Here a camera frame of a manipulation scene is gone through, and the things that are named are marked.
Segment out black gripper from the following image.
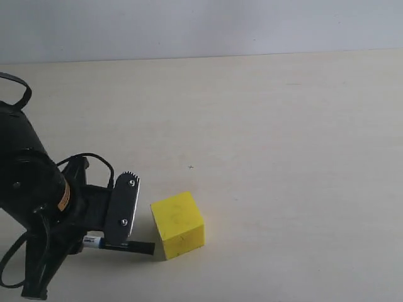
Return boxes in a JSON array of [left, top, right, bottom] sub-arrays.
[[21, 155, 140, 299]]

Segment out black and white marker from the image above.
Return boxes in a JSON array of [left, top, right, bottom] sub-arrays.
[[82, 235, 156, 255]]

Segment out yellow foam cube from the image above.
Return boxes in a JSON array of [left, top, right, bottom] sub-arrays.
[[150, 192, 205, 260]]

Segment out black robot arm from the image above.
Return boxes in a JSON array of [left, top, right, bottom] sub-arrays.
[[1, 104, 140, 300]]

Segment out black cable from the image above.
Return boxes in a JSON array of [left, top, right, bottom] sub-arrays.
[[0, 71, 116, 289]]

